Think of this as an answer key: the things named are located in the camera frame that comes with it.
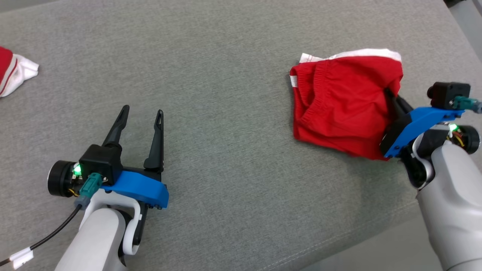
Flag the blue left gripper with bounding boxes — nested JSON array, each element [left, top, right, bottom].
[[100, 105, 169, 210]]

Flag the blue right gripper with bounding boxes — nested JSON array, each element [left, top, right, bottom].
[[380, 88, 466, 158]]

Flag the red shorts with white stripes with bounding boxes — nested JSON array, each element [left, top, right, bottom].
[[289, 48, 404, 161]]

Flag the red Bulls basketball jersey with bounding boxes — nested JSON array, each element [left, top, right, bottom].
[[0, 46, 40, 98]]

